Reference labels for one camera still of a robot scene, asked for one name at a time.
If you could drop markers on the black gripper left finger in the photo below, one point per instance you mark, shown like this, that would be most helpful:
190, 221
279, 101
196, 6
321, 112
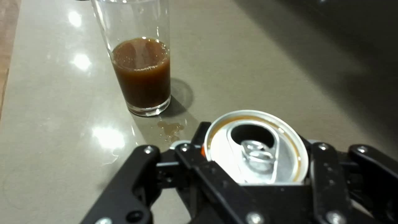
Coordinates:
124, 190

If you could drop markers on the small dark cup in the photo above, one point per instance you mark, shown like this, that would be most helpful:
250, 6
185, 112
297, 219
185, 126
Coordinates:
143, 74

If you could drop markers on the small brown drink spill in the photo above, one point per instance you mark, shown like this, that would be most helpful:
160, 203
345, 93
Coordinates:
170, 129

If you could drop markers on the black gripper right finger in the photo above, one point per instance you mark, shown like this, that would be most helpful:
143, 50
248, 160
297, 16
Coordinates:
327, 186

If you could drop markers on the tall clear glass cup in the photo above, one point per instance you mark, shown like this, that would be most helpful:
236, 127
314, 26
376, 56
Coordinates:
136, 20

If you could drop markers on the white orange drink can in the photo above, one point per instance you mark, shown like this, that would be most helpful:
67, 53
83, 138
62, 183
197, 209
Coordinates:
289, 157

